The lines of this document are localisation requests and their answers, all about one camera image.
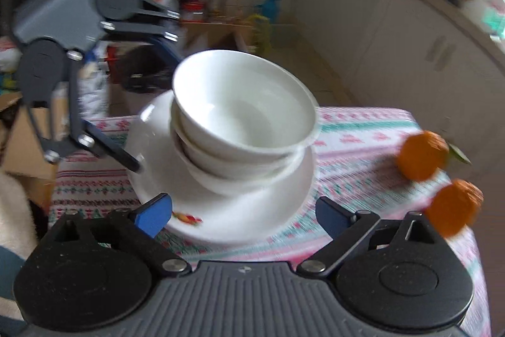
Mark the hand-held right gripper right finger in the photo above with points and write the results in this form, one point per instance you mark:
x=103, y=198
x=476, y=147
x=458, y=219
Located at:
x=333, y=218

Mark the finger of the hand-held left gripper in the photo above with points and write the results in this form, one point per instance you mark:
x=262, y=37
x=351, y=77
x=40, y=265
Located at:
x=118, y=159
x=158, y=33

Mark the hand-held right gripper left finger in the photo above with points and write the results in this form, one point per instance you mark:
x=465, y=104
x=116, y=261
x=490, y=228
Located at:
x=154, y=216

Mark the white fruit-print plate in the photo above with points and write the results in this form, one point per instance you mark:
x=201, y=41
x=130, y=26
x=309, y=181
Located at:
x=244, y=214

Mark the red lidded jar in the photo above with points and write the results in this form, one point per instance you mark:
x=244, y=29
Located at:
x=193, y=7

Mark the patterned red green tablecloth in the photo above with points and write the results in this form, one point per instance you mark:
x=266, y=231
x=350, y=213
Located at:
x=355, y=147

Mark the orange with leafy stem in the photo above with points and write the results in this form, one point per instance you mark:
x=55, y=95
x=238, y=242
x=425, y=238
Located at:
x=422, y=155

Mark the person's cream fleece garment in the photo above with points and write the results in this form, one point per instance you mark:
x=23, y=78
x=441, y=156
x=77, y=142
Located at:
x=15, y=210

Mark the blue plastic jug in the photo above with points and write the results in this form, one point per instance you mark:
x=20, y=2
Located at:
x=270, y=7

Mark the dark teal cloth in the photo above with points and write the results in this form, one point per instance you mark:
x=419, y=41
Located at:
x=10, y=274

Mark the white kitchen cabinets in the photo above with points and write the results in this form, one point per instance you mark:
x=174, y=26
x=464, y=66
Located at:
x=394, y=37

